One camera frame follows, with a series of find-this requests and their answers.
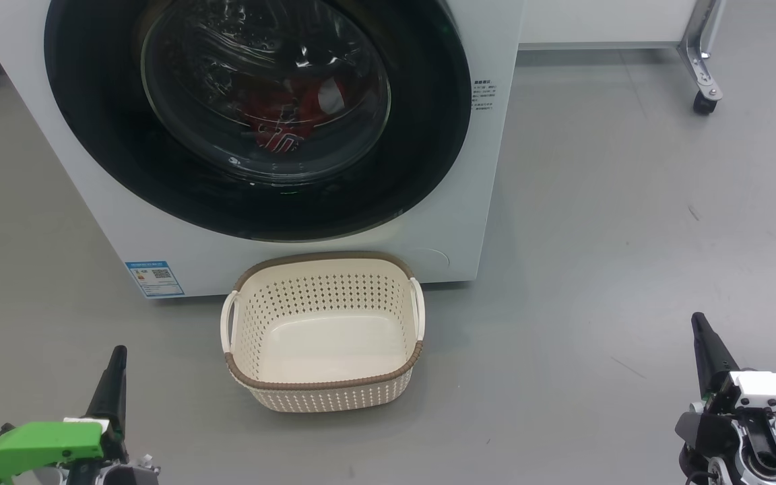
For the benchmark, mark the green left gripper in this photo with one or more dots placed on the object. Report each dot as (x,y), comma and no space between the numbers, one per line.
(31,448)

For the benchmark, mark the grey metal frame leg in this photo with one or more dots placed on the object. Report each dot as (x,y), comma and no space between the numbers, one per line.
(698,47)

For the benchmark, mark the cream basket with brown rim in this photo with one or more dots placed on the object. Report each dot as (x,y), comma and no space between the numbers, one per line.
(334,350)

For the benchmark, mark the red and white jersey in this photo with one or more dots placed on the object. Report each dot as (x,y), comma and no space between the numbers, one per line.
(280,114)

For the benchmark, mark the small black caster wheel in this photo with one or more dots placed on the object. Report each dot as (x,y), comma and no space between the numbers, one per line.
(703,103)

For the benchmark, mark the blue energy label sticker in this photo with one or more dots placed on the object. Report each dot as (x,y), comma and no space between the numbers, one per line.
(154,278)

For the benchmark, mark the black printed text label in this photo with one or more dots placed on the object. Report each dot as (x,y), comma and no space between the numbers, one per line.
(486,94)

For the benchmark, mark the black glass washing machine door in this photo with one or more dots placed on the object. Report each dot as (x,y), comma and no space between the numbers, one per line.
(91,135)

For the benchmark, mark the round drain filter cover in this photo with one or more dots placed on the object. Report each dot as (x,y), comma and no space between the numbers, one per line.
(428,259)

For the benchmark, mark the white front-load washing machine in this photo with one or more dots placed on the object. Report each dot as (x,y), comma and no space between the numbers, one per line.
(462,222)

